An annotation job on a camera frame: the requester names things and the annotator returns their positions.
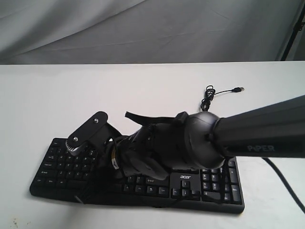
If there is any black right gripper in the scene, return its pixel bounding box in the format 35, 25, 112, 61
74, 126, 172, 204

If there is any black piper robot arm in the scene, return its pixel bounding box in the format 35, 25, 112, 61
66, 96, 305, 203

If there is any black acer keyboard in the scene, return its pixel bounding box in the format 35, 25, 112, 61
30, 138, 244, 214

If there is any grey backdrop cloth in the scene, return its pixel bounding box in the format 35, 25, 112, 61
0, 0, 304, 64

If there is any black tripod stand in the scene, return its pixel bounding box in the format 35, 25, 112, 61
280, 0, 305, 61

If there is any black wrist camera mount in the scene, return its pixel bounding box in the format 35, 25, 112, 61
65, 111, 121, 156

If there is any black keyboard usb cable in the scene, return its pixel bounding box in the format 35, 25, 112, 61
199, 85, 245, 112

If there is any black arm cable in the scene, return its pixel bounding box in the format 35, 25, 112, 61
261, 157, 305, 215

